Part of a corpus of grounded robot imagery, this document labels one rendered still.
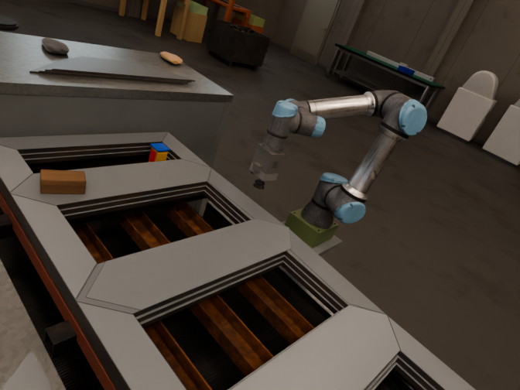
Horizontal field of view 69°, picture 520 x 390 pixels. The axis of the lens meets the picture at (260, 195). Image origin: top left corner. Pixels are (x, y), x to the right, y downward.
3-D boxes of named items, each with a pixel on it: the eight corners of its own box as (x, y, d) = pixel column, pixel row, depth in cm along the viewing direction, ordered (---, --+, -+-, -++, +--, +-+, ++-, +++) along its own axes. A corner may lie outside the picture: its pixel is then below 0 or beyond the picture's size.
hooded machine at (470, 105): (474, 142, 915) (514, 80, 843) (467, 145, 862) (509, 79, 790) (441, 127, 957) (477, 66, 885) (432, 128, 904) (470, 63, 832)
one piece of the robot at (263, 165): (254, 132, 129) (240, 174, 136) (268, 144, 123) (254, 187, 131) (275, 134, 135) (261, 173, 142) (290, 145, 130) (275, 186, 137)
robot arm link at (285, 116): (304, 110, 123) (282, 104, 119) (292, 141, 128) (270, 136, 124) (295, 102, 129) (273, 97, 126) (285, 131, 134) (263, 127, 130)
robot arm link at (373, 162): (339, 210, 168) (412, 98, 147) (357, 230, 156) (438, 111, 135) (318, 204, 162) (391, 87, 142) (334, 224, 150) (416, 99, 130)
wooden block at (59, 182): (40, 193, 111) (41, 179, 109) (39, 183, 115) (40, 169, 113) (84, 194, 117) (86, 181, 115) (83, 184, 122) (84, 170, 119)
